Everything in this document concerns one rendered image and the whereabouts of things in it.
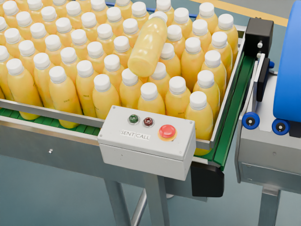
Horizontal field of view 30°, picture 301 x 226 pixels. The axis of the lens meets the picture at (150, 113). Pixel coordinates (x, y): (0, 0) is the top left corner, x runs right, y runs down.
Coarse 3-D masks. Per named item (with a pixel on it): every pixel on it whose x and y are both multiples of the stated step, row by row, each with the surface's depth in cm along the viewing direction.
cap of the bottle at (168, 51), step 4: (164, 44) 143; (168, 44) 143; (164, 48) 142; (168, 48) 142; (172, 48) 142; (164, 52) 141; (168, 52) 141; (172, 52) 142; (164, 56) 142; (168, 56) 142
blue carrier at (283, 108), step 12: (300, 0) 131; (300, 12) 125; (288, 24) 124; (300, 24) 123; (288, 36) 122; (300, 36) 122; (288, 48) 122; (300, 48) 121; (288, 60) 122; (300, 60) 121; (288, 72) 122; (300, 72) 121; (276, 84) 125; (288, 84) 123; (300, 84) 122; (276, 96) 126; (288, 96) 125; (300, 96) 124; (276, 108) 129; (288, 108) 127; (300, 108) 126; (300, 120) 131
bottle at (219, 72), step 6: (204, 66) 141; (210, 66) 139; (216, 66) 139; (222, 66) 141; (216, 72) 140; (222, 72) 141; (216, 78) 141; (222, 78) 142; (222, 84) 143; (222, 90) 145; (222, 96) 147
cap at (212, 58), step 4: (208, 52) 140; (212, 52) 140; (216, 52) 139; (208, 56) 139; (212, 56) 139; (216, 56) 139; (220, 56) 139; (208, 60) 138; (212, 60) 138; (216, 60) 138; (208, 64) 139; (212, 64) 139; (216, 64) 139
